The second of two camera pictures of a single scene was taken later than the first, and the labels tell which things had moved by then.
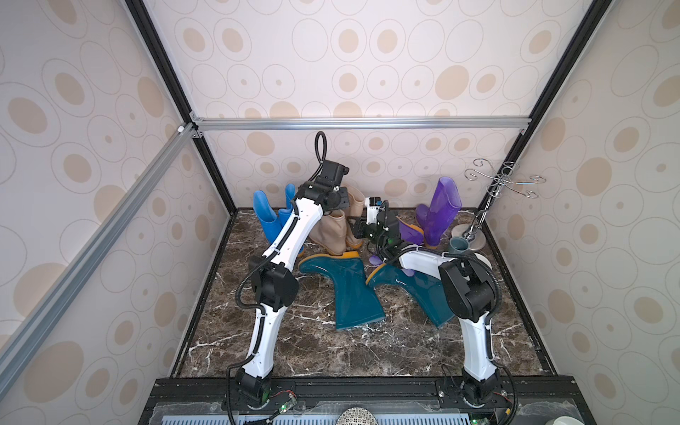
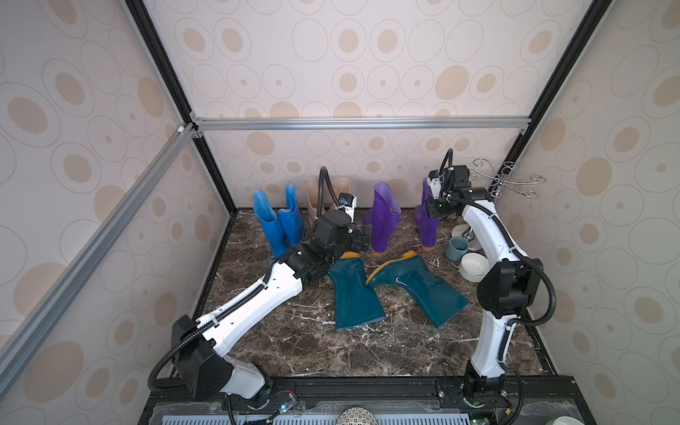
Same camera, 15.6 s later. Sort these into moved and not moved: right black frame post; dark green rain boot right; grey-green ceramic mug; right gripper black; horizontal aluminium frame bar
Moved: right gripper black
Not moved: right black frame post; horizontal aluminium frame bar; dark green rain boot right; grey-green ceramic mug
